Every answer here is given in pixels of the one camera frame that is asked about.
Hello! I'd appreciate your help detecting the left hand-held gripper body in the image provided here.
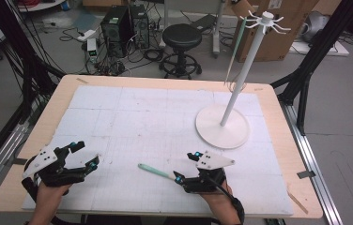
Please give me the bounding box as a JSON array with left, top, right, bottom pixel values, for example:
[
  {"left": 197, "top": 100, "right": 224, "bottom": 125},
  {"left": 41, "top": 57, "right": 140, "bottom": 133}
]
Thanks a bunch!
[{"left": 23, "top": 144, "right": 86, "bottom": 188}]

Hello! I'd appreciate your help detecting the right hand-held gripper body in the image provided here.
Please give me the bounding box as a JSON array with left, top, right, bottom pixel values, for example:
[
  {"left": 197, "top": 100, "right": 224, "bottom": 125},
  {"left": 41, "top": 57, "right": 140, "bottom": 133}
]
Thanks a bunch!
[{"left": 183, "top": 150, "right": 236, "bottom": 194}]

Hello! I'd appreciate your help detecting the green handled small wooden brush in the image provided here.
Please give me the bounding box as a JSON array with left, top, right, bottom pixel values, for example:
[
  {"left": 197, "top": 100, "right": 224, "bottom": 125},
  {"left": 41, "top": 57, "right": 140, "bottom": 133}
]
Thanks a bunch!
[{"left": 137, "top": 162, "right": 177, "bottom": 181}]

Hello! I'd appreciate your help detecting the white utensil rack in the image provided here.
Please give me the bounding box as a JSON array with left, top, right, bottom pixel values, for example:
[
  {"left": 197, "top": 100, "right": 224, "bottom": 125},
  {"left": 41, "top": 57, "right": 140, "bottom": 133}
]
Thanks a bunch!
[{"left": 195, "top": 9, "right": 292, "bottom": 150}]

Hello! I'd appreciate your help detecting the green handled wooden spatula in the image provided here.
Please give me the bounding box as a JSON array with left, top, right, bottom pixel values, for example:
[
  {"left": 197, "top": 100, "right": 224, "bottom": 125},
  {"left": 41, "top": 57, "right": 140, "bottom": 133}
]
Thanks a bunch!
[{"left": 223, "top": 17, "right": 248, "bottom": 86}]

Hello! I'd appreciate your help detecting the person's left hand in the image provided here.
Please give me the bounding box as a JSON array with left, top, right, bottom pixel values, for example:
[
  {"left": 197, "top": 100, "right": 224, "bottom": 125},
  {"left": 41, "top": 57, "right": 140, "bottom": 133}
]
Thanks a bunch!
[{"left": 32, "top": 184, "right": 72, "bottom": 224}]

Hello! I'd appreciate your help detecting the person's right hand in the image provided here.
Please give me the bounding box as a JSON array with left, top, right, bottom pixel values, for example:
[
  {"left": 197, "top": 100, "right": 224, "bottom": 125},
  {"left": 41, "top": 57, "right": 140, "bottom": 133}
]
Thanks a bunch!
[{"left": 201, "top": 182, "right": 239, "bottom": 224}]

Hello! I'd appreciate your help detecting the white grid mat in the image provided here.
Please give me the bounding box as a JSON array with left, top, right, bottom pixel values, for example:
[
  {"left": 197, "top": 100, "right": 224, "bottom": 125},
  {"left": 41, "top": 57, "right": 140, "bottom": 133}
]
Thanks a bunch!
[{"left": 22, "top": 85, "right": 295, "bottom": 217}]

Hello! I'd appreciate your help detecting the small white device green display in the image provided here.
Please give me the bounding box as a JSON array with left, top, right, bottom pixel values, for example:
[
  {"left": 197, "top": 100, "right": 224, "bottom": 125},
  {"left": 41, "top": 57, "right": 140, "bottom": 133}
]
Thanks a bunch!
[{"left": 86, "top": 37, "right": 99, "bottom": 62}]

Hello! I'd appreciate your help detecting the white power strip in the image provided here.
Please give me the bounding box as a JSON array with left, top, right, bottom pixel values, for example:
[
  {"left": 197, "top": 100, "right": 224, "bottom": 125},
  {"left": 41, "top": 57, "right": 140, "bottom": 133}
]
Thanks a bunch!
[{"left": 76, "top": 28, "right": 98, "bottom": 42}]

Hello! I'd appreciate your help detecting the black round stool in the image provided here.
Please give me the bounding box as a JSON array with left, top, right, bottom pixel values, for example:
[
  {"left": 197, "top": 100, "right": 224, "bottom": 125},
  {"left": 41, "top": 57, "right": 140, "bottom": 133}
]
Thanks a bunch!
[{"left": 159, "top": 22, "right": 203, "bottom": 80}]

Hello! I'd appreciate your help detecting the large black computer tower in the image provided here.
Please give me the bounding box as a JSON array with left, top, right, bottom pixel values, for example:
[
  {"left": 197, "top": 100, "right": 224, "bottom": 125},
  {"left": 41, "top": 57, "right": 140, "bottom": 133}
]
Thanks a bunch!
[{"left": 100, "top": 5, "right": 135, "bottom": 59}]

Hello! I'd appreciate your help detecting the brown cardboard box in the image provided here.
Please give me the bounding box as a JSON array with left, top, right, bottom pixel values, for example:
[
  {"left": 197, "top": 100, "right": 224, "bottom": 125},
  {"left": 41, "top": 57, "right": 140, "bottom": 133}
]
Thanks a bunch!
[{"left": 230, "top": 0, "right": 321, "bottom": 63}]

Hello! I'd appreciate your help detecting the black flat stand foot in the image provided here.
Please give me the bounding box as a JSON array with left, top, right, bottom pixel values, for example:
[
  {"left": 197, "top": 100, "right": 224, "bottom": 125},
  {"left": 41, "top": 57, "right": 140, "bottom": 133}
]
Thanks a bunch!
[{"left": 192, "top": 13, "right": 218, "bottom": 32}]

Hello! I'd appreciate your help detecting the slim black computer tower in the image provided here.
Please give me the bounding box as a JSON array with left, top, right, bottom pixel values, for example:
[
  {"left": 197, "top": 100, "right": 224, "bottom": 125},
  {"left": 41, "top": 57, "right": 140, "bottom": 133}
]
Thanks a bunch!
[{"left": 130, "top": 3, "right": 150, "bottom": 50}]

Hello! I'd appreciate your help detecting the white flat board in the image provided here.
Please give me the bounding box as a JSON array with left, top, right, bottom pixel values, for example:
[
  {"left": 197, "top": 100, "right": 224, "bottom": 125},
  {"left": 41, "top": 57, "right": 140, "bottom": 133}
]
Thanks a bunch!
[{"left": 288, "top": 39, "right": 350, "bottom": 57}]

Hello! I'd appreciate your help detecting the grey rounded device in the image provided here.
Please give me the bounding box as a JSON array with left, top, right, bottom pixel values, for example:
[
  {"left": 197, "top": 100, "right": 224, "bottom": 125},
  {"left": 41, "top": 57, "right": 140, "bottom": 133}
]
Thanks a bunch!
[{"left": 299, "top": 10, "right": 330, "bottom": 43}]

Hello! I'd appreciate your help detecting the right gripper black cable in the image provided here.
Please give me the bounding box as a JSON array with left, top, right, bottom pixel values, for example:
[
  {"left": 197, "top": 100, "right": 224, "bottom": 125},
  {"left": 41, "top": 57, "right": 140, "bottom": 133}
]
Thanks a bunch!
[{"left": 206, "top": 175, "right": 247, "bottom": 224}]

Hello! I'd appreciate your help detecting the tangle of black cables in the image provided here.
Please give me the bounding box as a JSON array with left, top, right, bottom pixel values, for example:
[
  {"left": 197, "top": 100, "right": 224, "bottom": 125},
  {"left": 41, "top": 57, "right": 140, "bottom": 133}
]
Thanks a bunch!
[{"left": 94, "top": 57, "right": 127, "bottom": 76}]

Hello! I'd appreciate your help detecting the coiled black cable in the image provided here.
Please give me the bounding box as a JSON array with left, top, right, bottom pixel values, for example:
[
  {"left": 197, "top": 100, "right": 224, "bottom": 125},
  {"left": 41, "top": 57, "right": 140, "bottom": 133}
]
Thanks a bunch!
[{"left": 143, "top": 48, "right": 164, "bottom": 63}]

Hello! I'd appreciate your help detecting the black metal frame with cables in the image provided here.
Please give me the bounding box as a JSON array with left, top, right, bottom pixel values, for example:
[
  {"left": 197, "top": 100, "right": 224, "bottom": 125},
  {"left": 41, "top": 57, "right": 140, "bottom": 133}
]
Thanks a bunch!
[{"left": 0, "top": 0, "right": 66, "bottom": 126}]

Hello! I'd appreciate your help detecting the black metal frame strut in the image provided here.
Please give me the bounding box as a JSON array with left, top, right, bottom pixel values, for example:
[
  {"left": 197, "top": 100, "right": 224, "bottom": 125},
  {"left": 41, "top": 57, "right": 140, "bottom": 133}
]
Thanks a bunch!
[{"left": 270, "top": 0, "right": 353, "bottom": 136}]

